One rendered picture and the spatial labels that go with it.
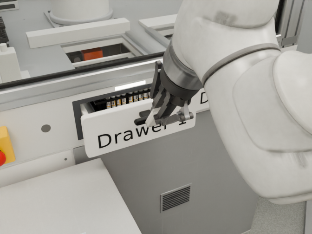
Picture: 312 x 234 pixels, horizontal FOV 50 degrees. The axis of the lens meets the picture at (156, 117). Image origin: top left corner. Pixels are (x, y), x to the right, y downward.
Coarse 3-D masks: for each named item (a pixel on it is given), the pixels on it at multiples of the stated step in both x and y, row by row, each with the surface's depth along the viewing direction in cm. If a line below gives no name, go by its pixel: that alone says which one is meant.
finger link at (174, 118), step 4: (172, 116) 62; (176, 116) 60; (180, 116) 59; (184, 116) 59; (192, 116) 59; (164, 120) 66; (168, 120) 64; (172, 120) 62; (176, 120) 61; (180, 120) 59; (184, 120) 59; (164, 124) 66
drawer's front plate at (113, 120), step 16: (96, 112) 74; (112, 112) 74; (128, 112) 76; (192, 112) 86; (96, 128) 75; (112, 128) 77; (128, 128) 79; (144, 128) 81; (160, 128) 83; (176, 128) 86; (96, 144) 77; (112, 144) 79; (128, 144) 81
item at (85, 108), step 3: (81, 105) 83; (84, 105) 94; (87, 105) 94; (81, 108) 82; (84, 108) 82; (87, 108) 93; (90, 108) 93; (81, 111) 81; (84, 111) 81; (87, 111) 91; (90, 111) 91; (93, 111) 91; (81, 114) 82; (84, 114) 80
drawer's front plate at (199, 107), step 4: (200, 92) 92; (200, 96) 93; (204, 96) 93; (200, 100) 93; (204, 100) 94; (196, 104) 94; (200, 104) 94; (204, 104) 95; (208, 104) 96; (196, 108) 94; (200, 108) 95; (204, 108) 96
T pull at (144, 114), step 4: (140, 112) 77; (144, 112) 77; (148, 112) 77; (140, 116) 77; (144, 116) 76; (148, 116) 76; (136, 120) 75; (140, 120) 75; (144, 120) 75; (136, 124) 75; (140, 124) 75
